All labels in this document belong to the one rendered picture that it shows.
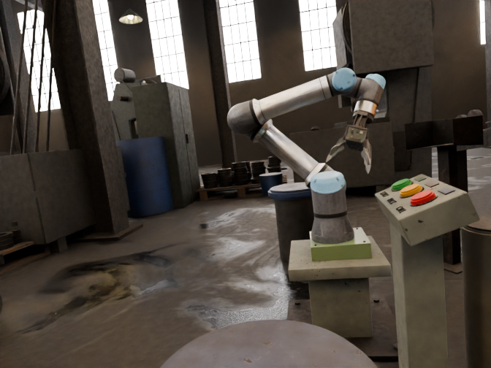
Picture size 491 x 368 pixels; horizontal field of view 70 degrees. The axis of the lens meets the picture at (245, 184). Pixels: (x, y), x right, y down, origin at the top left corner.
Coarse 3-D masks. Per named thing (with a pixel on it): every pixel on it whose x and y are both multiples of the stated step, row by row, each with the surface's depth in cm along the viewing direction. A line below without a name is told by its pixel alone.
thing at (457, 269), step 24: (432, 120) 186; (456, 120) 155; (480, 120) 162; (408, 144) 180; (432, 144) 187; (456, 144) 156; (480, 144) 165; (456, 168) 169; (456, 240) 173; (456, 264) 173
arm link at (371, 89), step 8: (368, 80) 126; (376, 80) 125; (384, 80) 126; (360, 88) 126; (368, 88) 125; (376, 88) 124; (360, 96) 127; (368, 96) 124; (376, 96) 124; (376, 104) 125
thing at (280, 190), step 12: (276, 192) 197; (288, 192) 193; (300, 192) 191; (276, 204) 203; (288, 204) 196; (300, 204) 194; (312, 204) 197; (276, 216) 206; (288, 216) 197; (300, 216) 195; (312, 216) 197; (288, 228) 198; (300, 228) 196; (288, 240) 200; (288, 252) 201
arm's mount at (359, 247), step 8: (360, 232) 128; (312, 240) 126; (352, 240) 121; (360, 240) 120; (368, 240) 118; (312, 248) 119; (320, 248) 119; (328, 248) 118; (336, 248) 118; (344, 248) 117; (352, 248) 117; (360, 248) 116; (368, 248) 116; (312, 256) 119; (320, 256) 119; (328, 256) 119; (336, 256) 118; (344, 256) 118; (352, 256) 117; (360, 256) 117; (368, 256) 116
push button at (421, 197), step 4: (420, 192) 61; (424, 192) 60; (428, 192) 59; (432, 192) 59; (412, 196) 61; (416, 196) 59; (420, 196) 58; (424, 196) 58; (428, 196) 58; (432, 196) 58; (412, 200) 59; (416, 200) 59; (420, 200) 58; (424, 200) 58; (428, 200) 57
